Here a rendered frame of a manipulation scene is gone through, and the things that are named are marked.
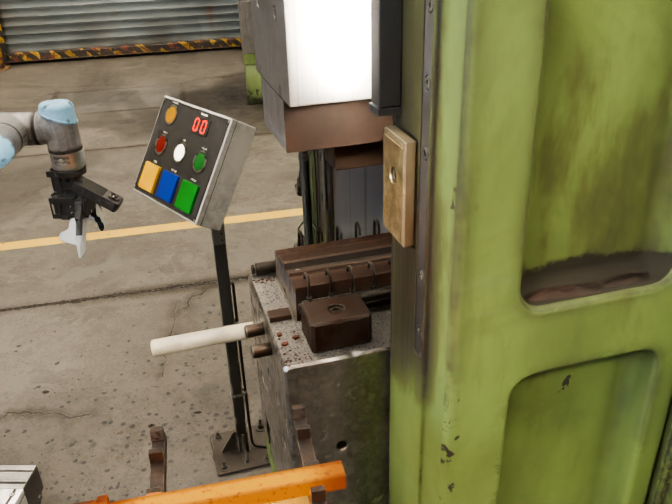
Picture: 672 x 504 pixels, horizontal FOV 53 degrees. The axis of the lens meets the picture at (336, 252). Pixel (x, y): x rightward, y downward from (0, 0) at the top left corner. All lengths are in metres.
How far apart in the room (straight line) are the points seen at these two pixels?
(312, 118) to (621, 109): 0.50
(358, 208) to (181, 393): 1.37
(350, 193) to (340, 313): 0.39
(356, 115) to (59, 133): 0.71
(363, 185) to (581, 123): 0.69
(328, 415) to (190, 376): 1.52
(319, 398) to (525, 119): 0.68
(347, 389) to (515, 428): 0.32
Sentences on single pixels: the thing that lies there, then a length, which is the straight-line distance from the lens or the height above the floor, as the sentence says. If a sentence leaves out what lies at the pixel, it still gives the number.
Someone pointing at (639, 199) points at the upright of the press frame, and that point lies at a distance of 1.14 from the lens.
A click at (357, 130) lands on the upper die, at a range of 1.25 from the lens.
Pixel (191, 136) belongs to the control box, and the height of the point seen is 1.13.
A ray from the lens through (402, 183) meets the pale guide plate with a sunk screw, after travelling 1.02.
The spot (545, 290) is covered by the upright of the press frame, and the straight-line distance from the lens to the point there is 1.08.
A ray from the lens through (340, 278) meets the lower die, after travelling 1.37.
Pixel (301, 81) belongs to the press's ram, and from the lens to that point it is 1.15.
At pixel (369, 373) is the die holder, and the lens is 1.32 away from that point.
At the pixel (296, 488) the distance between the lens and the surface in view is 0.94.
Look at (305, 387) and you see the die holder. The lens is 1.29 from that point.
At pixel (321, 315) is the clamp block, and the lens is 1.28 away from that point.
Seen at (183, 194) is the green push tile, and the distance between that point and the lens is 1.79.
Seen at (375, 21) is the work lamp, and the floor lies 1.51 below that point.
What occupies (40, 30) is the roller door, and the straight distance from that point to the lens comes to 9.38.
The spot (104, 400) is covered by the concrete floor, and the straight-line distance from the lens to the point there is 2.80.
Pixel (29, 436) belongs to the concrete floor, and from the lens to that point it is 2.74.
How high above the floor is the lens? 1.67
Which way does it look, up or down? 27 degrees down
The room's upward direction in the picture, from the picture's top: 2 degrees counter-clockwise
